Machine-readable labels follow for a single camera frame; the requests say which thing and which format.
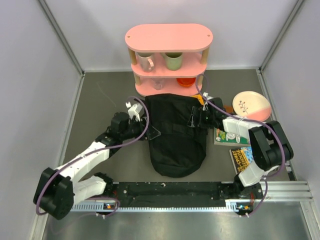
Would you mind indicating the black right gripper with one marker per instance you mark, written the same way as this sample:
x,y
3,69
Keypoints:
x,y
206,110

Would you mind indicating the green coin book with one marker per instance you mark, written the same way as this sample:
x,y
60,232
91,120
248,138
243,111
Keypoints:
x,y
228,139

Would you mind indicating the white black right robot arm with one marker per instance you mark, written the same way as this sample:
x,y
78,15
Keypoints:
x,y
270,146

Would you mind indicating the black yellow treehouse book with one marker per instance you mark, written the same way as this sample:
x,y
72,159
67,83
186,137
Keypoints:
x,y
241,158

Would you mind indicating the green mug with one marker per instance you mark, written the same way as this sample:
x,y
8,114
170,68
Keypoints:
x,y
173,60

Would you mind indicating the pink mug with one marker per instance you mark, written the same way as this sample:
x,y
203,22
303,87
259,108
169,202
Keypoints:
x,y
146,61

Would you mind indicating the clear drinking glass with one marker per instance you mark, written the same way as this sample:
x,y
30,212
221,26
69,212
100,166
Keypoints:
x,y
158,83

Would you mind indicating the pink wooden shelf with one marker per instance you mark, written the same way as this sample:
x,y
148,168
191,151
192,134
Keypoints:
x,y
191,39

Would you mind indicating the brown leather wallet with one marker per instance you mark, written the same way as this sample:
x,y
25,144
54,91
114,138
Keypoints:
x,y
229,109

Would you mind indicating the orange plastic bowl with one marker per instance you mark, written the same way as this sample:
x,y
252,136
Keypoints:
x,y
186,82

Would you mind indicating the orange paperback book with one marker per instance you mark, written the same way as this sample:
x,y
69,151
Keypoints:
x,y
199,98

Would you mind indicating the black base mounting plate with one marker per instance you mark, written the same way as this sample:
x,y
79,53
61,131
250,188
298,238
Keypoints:
x,y
179,194

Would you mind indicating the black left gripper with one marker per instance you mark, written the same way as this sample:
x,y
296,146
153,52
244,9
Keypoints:
x,y
139,123

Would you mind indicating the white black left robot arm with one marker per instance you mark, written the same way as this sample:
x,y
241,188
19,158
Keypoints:
x,y
60,189

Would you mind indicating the pink and cream plate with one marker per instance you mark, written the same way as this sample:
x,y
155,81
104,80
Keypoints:
x,y
252,105

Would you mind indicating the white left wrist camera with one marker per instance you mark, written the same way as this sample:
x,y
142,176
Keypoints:
x,y
134,111

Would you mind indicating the black student backpack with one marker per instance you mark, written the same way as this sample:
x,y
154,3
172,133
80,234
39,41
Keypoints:
x,y
179,150

